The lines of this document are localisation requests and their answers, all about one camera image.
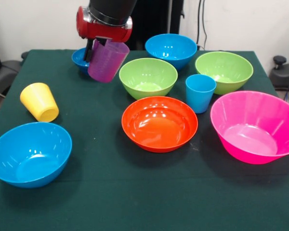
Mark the black wall cable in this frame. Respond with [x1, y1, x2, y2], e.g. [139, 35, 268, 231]
[197, 0, 208, 50]

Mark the green bowl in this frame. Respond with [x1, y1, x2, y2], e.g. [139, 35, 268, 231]
[195, 51, 254, 95]
[118, 57, 178, 100]

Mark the purple cup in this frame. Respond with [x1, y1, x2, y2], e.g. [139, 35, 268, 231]
[87, 39, 131, 84]

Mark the light blue bowl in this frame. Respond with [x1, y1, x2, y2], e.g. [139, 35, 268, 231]
[144, 33, 198, 71]
[0, 121, 73, 189]

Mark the orange bowl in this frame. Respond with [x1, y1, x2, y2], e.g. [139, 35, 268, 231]
[121, 96, 199, 154]

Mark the dark green table cloth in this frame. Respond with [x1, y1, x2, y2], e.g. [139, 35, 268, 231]
[0, 49, 289, 231]

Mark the small dark blue bowl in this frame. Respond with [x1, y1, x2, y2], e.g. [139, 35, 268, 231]
[71, 47, 91, 76]

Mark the yellow cup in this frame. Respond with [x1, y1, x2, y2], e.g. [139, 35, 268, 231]
[19, 82, 60, 123]

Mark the light blue cup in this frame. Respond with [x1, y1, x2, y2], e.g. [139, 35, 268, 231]
[185, 74, 217, 114]

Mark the pink bowl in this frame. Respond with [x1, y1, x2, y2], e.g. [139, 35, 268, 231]
[210, 90, 289, 165]

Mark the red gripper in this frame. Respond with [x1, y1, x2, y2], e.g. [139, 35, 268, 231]
[76, 6, 133, 63]

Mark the black pedestal leg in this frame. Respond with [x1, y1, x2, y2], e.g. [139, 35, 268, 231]
[0, 60, 22, 97]
[269, 55, 289, 91]

